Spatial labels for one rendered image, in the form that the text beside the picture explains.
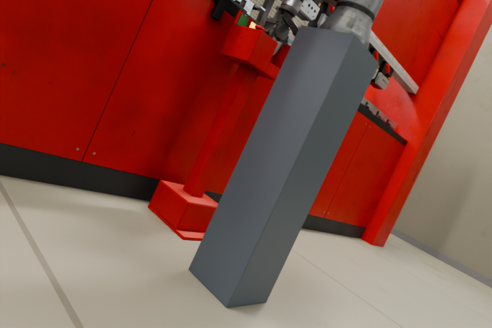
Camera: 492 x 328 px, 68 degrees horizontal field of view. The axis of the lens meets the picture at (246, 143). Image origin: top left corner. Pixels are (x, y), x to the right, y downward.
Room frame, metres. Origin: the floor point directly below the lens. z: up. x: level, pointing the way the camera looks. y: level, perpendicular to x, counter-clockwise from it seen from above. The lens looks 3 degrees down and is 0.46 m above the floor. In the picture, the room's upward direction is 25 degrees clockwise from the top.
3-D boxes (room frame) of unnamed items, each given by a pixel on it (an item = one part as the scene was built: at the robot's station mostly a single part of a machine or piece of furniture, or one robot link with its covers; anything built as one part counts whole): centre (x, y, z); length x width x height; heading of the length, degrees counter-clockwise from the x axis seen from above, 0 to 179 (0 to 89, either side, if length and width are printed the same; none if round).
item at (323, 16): (2.10, -0.12, 1.18); 0.15 x 0.09 x 0.17; 136
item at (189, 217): (1.41, 0.09, 0.06); 0.25 x 0.20 x 0.12; 49
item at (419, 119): (3.30, -1.03, 1.15); 0.85 x 0.25 x 2.30; 46
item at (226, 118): (1.43, 0.11, 0.39); 0.06 x 0.06 x 0.54; 49
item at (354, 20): (1.06, -0.13, 0.82); 0.15 x 0.15 x 0.10
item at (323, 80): (1.06, -0.13, 0.39); 0.18 x 0.18 x 0.78; 49
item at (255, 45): (1.43, 0.11, 0.75); 0.20 x 0.16 x 0.18; 139
